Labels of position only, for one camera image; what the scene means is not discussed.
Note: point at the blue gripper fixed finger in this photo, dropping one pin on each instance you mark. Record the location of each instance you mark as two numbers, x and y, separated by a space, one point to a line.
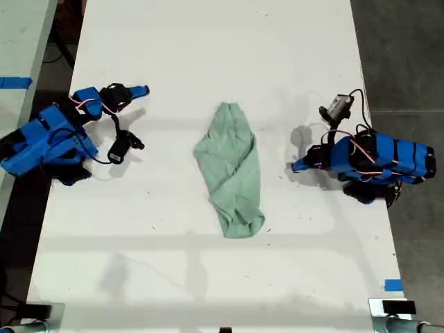
139 89
302 161

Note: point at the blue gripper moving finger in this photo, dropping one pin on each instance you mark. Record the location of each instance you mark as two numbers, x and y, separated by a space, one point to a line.
302 168
138 96

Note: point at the pale green T-shirt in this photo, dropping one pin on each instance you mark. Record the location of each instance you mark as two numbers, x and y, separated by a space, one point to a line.
232 170

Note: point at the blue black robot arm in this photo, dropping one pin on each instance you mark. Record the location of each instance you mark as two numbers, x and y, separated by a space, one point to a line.
392 156
48 145

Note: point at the long blue tape strip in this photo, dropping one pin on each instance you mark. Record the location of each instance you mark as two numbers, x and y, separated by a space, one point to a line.
15 82

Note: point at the short blue tape strip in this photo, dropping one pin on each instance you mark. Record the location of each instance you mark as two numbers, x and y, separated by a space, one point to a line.
393 285

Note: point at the small black box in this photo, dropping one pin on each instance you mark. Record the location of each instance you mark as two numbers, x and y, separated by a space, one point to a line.
399 307
38 310

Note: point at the small black clamp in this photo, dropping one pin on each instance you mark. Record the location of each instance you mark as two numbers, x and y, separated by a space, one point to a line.
225 330

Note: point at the grey metal tube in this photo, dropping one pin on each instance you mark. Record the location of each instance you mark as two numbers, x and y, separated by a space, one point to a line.
21 327
412 326

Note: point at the black camera stalk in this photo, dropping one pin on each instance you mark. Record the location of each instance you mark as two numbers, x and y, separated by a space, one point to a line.
116 123
333 131

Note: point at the black camera box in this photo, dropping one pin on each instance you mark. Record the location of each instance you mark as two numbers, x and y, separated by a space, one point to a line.
121 149

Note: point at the silver camera box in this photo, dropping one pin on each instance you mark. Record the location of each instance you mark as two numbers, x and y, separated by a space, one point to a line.
340 105

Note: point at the silver metal bracket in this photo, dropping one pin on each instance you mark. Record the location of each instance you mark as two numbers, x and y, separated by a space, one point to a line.
375 308
57 315

